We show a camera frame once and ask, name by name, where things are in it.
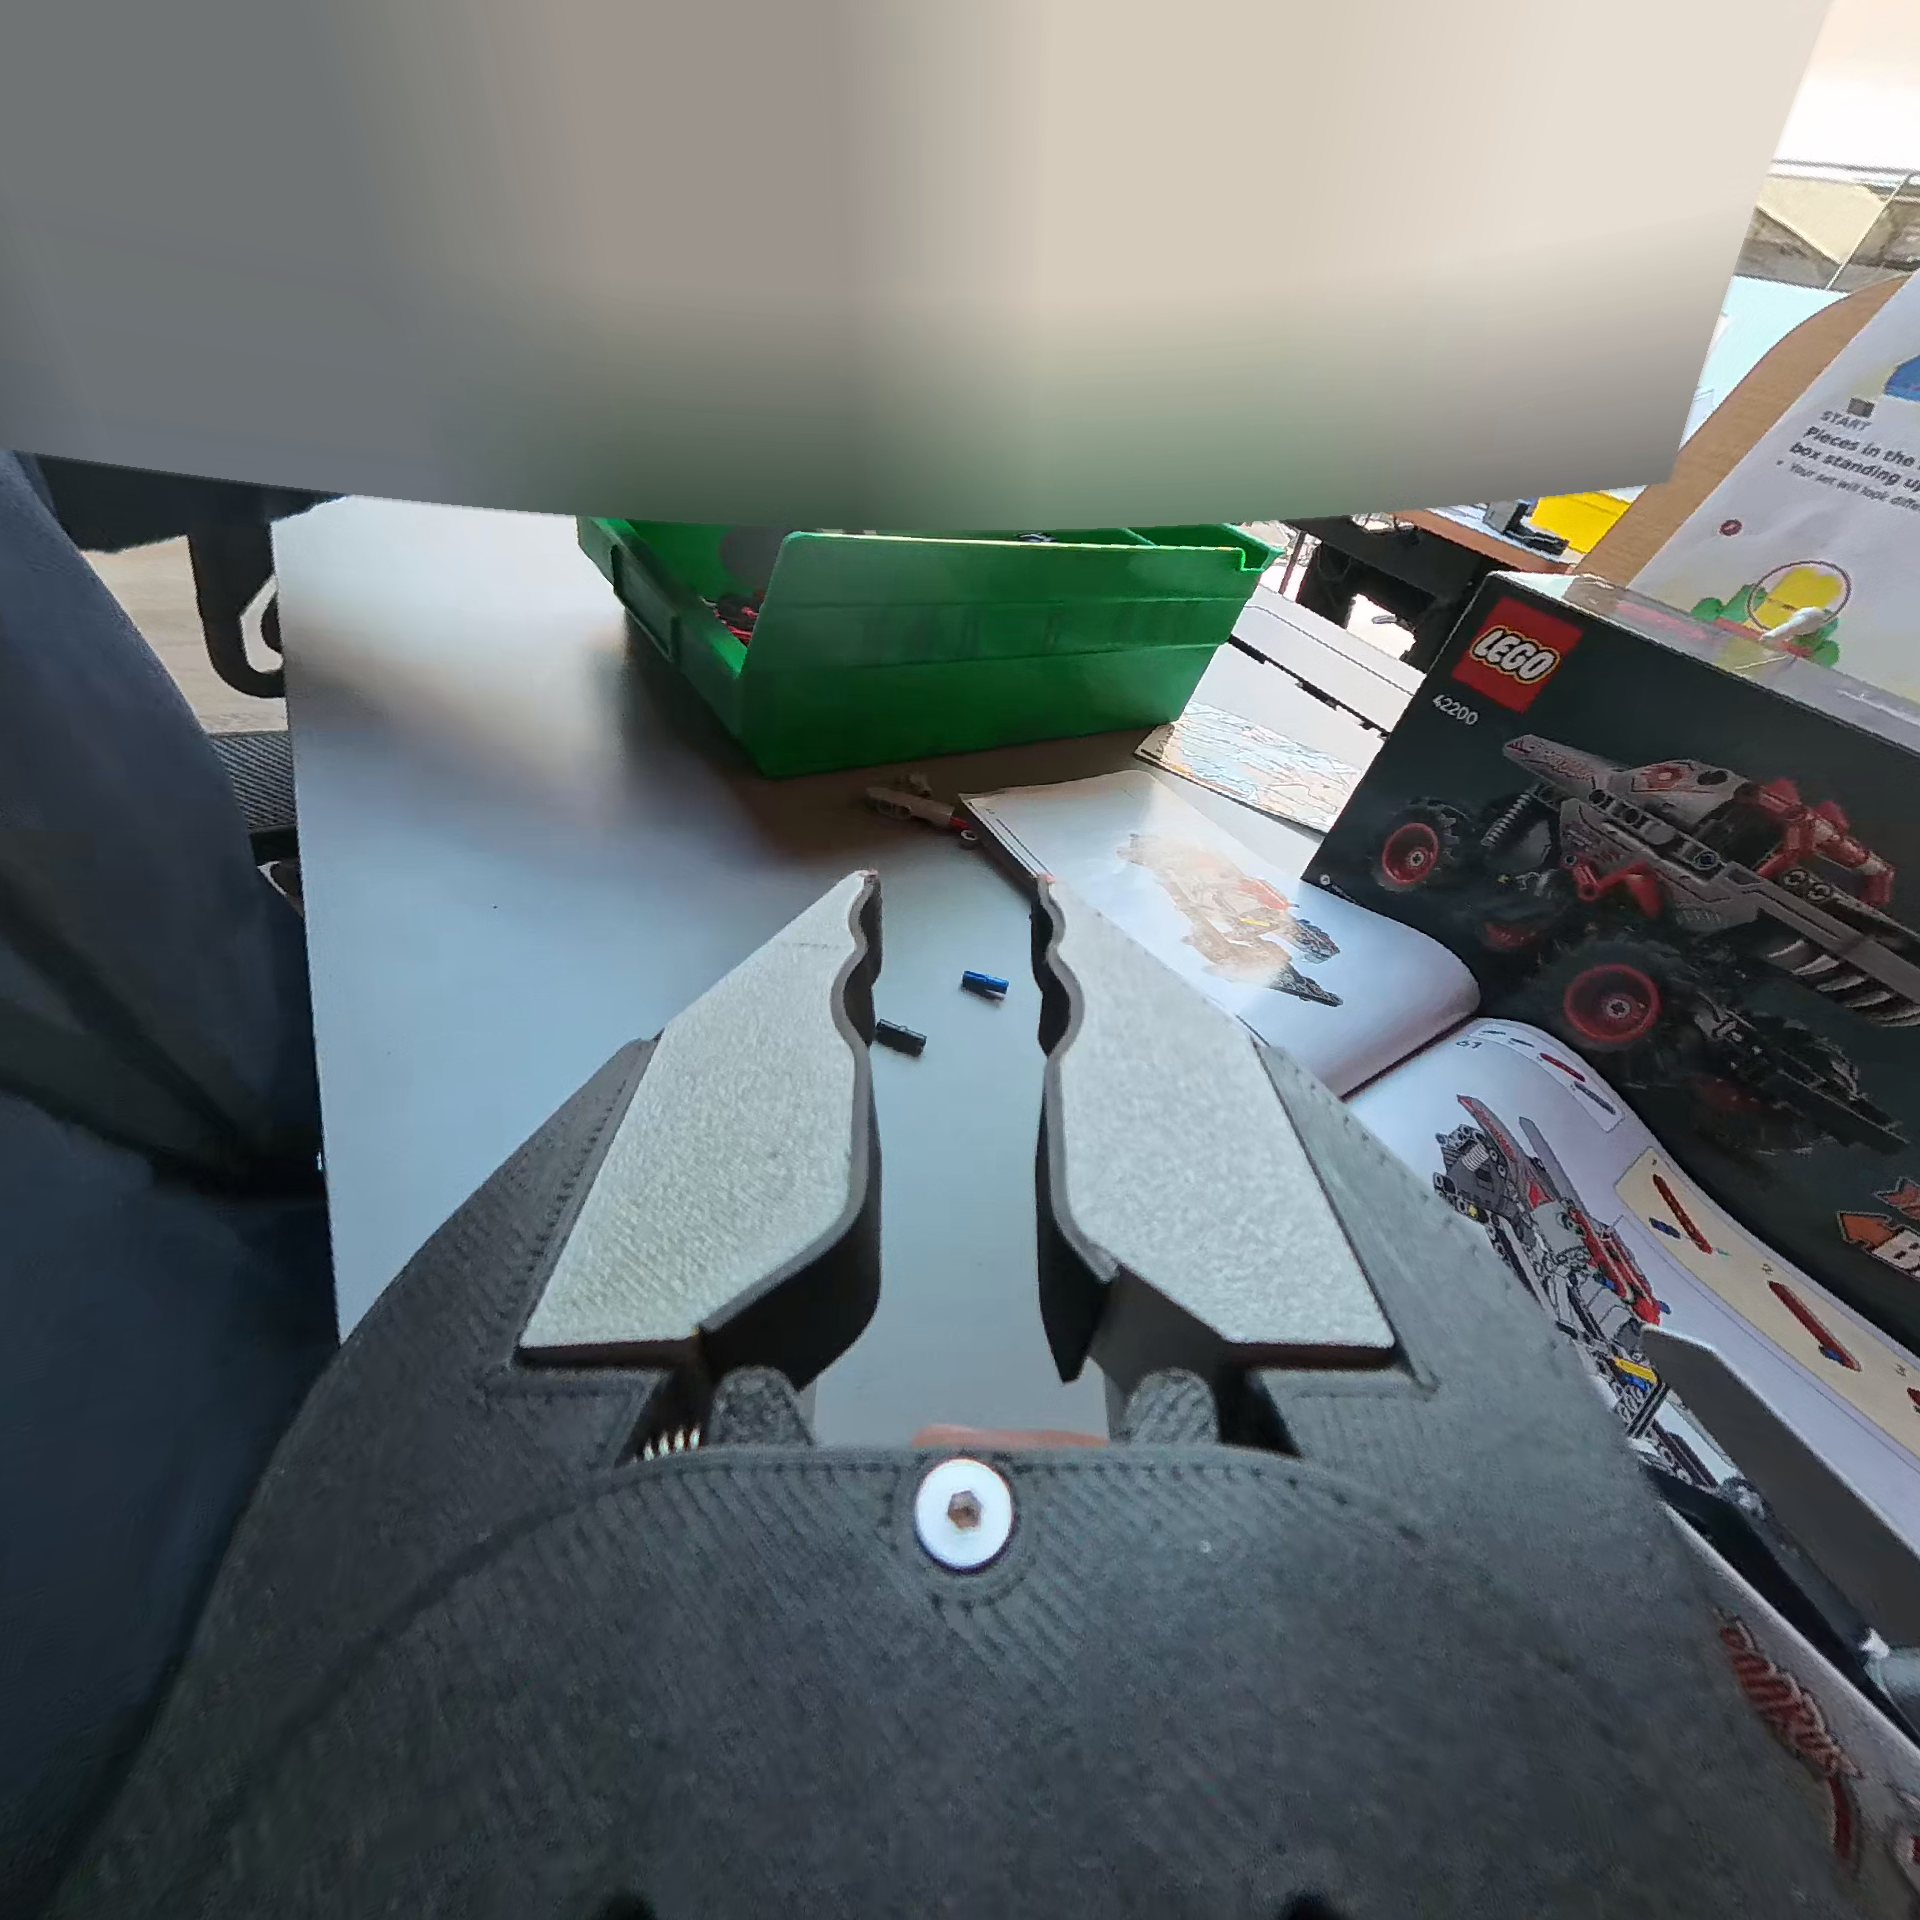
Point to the yellow plastic bin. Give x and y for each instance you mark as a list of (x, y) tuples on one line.
[(1582, 522)]

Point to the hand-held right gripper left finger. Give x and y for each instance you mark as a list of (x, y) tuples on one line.
[(705, 1172)]

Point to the black connector pin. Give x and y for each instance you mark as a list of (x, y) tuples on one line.
[(900, 1037)]

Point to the green plastic bin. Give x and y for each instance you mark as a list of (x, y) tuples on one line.
[(960, 661)]

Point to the open instruction booklet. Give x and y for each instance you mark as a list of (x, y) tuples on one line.
[(1395, 975)]

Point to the black toy truck box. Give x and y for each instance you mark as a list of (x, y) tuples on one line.
[(1651, 705)]

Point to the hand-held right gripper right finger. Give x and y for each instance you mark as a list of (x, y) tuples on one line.
[(1201, 1172)]

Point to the black office chair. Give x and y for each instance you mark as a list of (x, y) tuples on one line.
[(234, 615)]

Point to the small grey red brick assembly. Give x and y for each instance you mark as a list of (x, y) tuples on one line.
[(907, 803)]

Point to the person's dark trouser leg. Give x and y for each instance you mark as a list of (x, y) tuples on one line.
[(119, 901)]

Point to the cardboard sign board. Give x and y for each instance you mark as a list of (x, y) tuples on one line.
[(1695, 482)]

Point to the wooden background table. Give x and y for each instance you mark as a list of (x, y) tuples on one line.
[(1440, 522)]

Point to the sticker sheet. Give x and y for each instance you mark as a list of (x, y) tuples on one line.
[(1259, 764)]

